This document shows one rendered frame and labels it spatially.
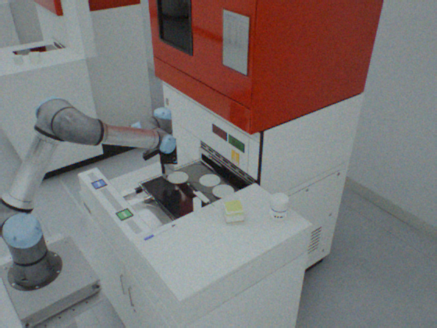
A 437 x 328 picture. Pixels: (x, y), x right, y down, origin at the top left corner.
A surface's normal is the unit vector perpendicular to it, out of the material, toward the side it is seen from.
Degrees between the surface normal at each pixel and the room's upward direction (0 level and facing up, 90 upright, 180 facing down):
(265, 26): 90
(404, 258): 0
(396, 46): 90
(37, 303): 2
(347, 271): 0
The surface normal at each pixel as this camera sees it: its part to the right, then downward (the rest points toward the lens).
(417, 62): -0.80, 0.33
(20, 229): 0.13, -0.75
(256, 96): 0.59, 0.45
